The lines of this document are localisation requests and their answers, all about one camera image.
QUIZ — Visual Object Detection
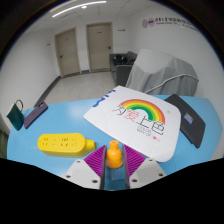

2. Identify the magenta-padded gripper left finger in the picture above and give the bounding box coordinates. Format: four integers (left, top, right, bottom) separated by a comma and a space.
63, 144, 108, 191

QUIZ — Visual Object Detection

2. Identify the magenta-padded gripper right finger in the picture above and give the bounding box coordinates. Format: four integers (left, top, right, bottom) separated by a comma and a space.
122, 143, 167, 191

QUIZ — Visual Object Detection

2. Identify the yellow power strip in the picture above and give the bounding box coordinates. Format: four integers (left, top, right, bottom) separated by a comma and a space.
36, 132, 97, 159

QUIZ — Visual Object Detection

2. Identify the white rainbow-print board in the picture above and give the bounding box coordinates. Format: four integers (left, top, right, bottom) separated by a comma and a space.
82, 85, 183, 164

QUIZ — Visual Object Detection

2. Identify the dark grey tablet case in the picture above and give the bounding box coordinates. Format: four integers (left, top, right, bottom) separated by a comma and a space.
163, 93, 207, 150

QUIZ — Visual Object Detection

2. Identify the purple smartphone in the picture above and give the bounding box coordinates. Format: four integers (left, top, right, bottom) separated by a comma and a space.
22, 101, 49, 130

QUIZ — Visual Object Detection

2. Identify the dark green mug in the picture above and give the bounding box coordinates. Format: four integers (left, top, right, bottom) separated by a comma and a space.
5, 98, 25, 132

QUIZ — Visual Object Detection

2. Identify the grey cloth-covered equipment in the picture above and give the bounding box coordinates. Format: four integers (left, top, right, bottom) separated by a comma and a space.
124, 48, 200, 98

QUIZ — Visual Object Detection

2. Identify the grey sofa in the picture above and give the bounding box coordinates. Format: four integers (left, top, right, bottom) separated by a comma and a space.
108, 50, 139, 87

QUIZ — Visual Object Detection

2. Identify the beige door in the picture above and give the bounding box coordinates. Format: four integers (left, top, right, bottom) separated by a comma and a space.
86, 22, 114, 73
53, 27, 81, 78

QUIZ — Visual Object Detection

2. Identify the long ceiling light strip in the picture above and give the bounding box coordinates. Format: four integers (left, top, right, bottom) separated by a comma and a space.
51, 0, 108, 19

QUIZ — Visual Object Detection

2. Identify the wall sign lettering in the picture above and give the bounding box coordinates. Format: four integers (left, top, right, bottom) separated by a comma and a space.
141, 15, 195, 33

